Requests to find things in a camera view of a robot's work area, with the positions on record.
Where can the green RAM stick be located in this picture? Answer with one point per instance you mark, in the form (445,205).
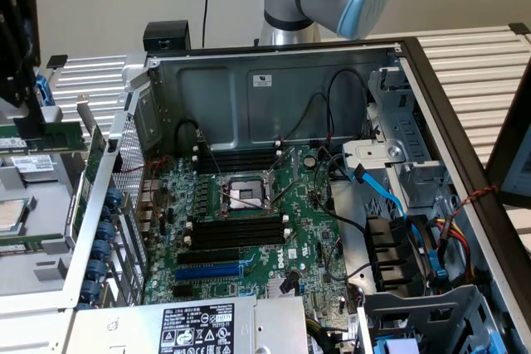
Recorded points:
(62,136)
(33,242)

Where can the black table end cap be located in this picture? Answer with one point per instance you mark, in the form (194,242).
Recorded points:
(57,61)
(519,29)

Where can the silver hard disk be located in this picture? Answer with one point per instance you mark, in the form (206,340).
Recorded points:
(33,163)

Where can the green graphics card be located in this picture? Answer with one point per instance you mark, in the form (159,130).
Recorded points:
(89,171)

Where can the black box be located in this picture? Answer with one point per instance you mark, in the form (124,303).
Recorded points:
(164,35)

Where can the silver CPU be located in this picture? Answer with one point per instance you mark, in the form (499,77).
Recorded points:
(10,215)

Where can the blue slot clip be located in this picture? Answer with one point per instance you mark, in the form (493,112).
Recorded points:
(106,230)
(101,249)
(96,268)
(90,288)
(115,197)

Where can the grey parts rack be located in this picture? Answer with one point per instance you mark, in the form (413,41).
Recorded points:
(45,267)

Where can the white case sticker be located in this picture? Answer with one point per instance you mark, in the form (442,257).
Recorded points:
(260,80)

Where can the CPU socket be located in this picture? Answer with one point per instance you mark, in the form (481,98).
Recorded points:
(242,194)

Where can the thin metal locking lever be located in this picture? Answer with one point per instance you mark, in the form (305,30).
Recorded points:
(286,193)
(245,201)

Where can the open metal PC case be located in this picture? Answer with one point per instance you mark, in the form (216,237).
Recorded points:
(290,109)

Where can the long black expansion slot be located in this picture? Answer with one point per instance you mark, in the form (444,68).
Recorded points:
(207,256)

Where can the short black expansion slot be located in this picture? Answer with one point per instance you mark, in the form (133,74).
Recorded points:
(182,292)

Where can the blue expansion slot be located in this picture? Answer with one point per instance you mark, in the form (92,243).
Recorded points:
(207,273)

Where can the silver power supply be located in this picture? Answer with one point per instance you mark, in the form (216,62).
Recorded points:
(124,329)

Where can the coin cell battery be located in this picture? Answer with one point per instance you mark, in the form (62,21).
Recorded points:
(310,161)

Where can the green motherboard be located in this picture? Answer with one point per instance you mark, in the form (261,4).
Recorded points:
(307,213)

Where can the small silver heat sink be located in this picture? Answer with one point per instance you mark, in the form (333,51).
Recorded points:
(276,287)

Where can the silver metal disk bay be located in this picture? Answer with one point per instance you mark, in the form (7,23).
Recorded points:
(410,130)

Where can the black fan shroud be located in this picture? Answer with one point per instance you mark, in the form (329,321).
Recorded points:
(390,254)

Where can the blue plastic block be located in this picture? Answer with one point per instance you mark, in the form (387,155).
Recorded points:
(396,347)

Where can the grey metal drive cage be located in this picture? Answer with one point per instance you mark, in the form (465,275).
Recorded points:
(435,312)

